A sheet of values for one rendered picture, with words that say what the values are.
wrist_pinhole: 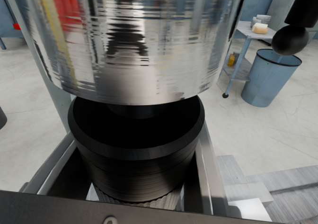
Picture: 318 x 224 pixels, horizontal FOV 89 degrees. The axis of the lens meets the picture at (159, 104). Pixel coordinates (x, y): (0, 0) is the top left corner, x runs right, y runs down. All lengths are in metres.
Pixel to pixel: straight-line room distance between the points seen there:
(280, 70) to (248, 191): 1.98
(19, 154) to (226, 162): 1.74
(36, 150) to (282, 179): 1.76
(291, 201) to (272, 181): 0.05
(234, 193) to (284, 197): 0.21
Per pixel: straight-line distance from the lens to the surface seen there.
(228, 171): 0.41
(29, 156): 1.85
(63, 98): 0.55
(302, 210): 0.54
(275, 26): 5.21
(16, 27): 4.54
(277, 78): 2.31
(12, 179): 1.77
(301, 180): 0.60
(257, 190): 0.37
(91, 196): 0.52
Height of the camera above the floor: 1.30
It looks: 39 degrees down
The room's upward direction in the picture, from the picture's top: 5 degrees clockwise
